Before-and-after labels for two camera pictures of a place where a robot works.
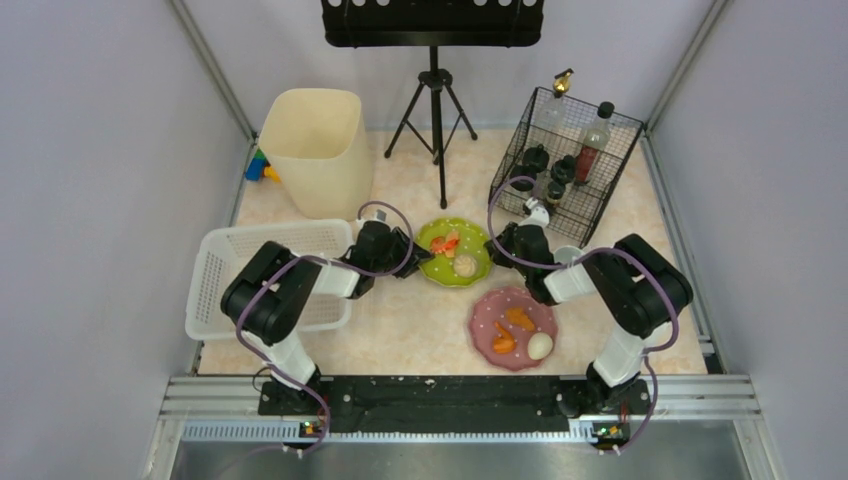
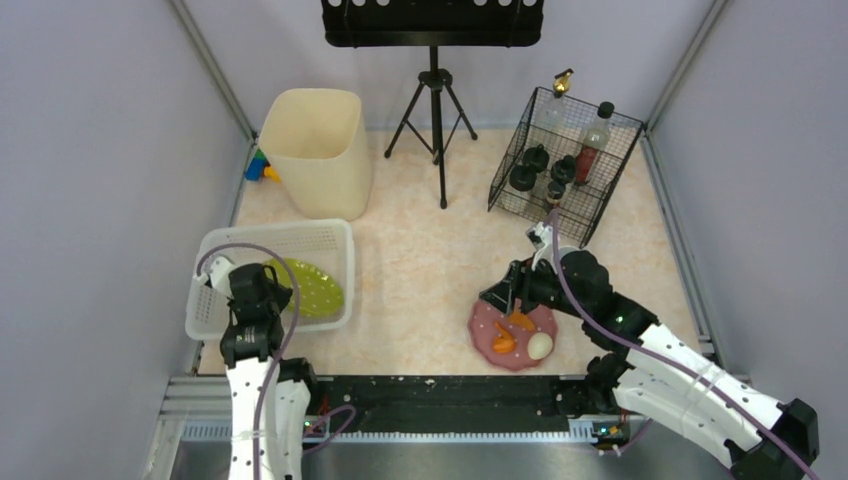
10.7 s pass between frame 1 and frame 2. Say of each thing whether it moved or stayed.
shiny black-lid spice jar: stayed
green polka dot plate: moved
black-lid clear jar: stayed
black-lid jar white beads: stayed
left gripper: moved
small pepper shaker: stayed
